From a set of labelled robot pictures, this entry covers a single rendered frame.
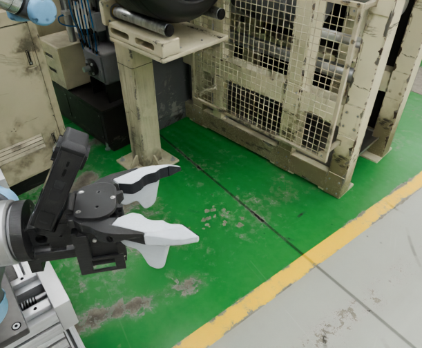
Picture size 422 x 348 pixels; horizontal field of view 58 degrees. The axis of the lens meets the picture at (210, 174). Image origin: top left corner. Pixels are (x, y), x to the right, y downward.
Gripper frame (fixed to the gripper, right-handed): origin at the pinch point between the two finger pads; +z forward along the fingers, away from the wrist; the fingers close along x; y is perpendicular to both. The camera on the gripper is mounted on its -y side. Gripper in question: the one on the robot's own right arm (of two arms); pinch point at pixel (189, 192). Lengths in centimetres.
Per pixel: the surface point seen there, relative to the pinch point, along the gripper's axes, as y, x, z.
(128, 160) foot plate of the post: 83, -165, -16
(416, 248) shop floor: 97, -73, 112
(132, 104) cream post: 44, -153, -9
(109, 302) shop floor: 97, -73, -27
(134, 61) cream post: 21, -147, -5
